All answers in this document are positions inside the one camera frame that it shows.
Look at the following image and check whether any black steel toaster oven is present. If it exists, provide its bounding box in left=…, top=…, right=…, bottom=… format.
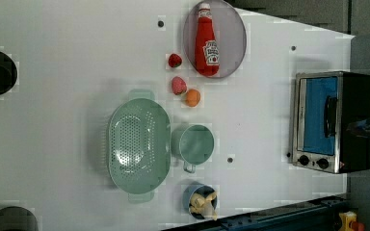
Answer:
left=291, top=71, right=370, bottom=174

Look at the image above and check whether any yellow red toy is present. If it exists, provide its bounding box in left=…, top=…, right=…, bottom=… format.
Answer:
left=338, top=211, right=365, bottom=231

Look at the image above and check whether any grey round plate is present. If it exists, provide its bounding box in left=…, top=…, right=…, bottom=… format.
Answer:
left=182, top=0, right=247, bottom=78

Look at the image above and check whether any green mug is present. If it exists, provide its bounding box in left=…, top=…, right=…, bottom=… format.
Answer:
left=171, top=124, right=215, bottom=173

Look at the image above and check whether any orange fruit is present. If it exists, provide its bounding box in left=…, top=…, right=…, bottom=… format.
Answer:
left=185, top=89, right=200, bottom=107

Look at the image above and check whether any red ketchup bottle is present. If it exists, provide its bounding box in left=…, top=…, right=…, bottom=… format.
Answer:
left=195, top=2, right=220, bottom=77

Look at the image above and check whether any blue cup with fries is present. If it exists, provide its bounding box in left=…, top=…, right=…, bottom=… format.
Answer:
left=182, top=184, right=218, bottom=220

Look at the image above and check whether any pink strawberry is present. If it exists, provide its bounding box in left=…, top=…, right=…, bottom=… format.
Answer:
left=172, top=76, right=187, bottom=95

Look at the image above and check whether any dark red strawberry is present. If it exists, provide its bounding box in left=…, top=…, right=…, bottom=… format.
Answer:
left=168, top=54, right=182, bottom=68

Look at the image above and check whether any green colander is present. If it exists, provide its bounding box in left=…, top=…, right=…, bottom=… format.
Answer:
left=107, top=90, right=171, bottom=203

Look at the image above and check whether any black round base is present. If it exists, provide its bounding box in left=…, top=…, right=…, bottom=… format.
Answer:
left=0, top=206, right=39, bottom=231

